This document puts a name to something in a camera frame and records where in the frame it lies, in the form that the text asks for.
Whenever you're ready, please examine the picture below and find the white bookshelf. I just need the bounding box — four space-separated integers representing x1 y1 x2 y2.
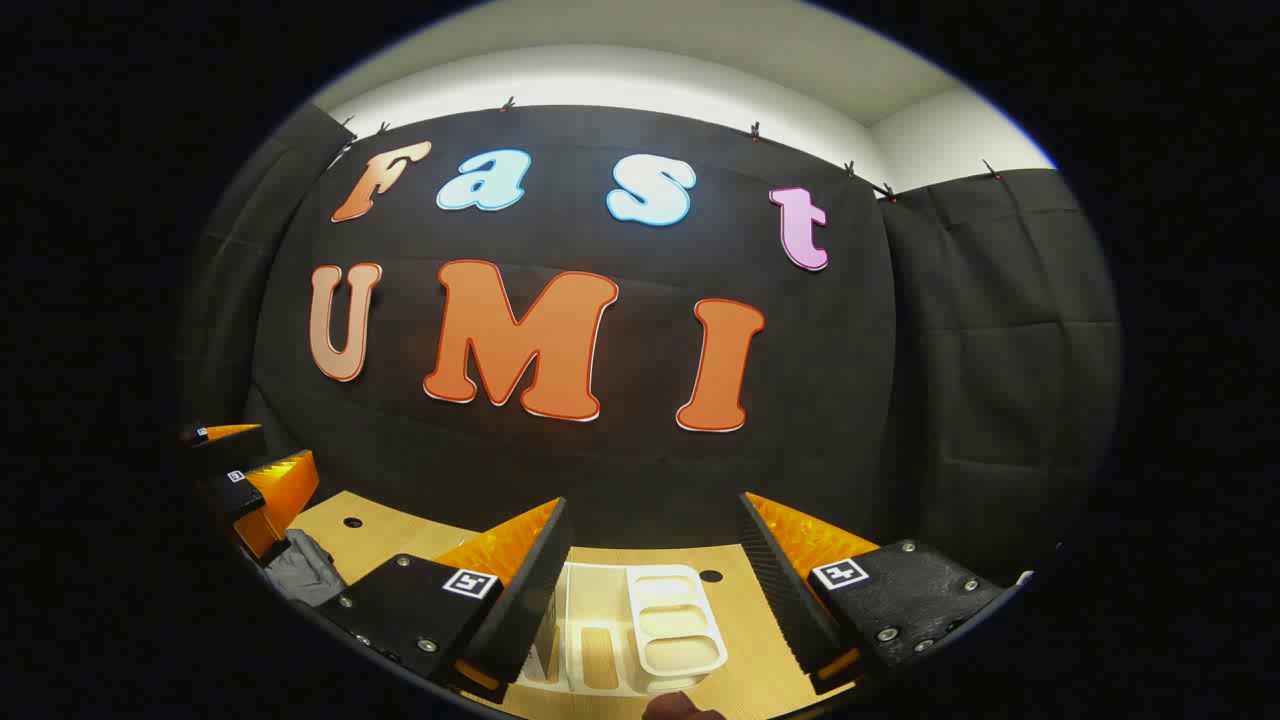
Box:
520 562 729 699

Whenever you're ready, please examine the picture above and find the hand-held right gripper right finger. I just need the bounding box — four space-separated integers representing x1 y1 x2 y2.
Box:
738 490 1011 696

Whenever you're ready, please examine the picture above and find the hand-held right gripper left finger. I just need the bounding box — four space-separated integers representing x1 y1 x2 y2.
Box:
318 497 575 701

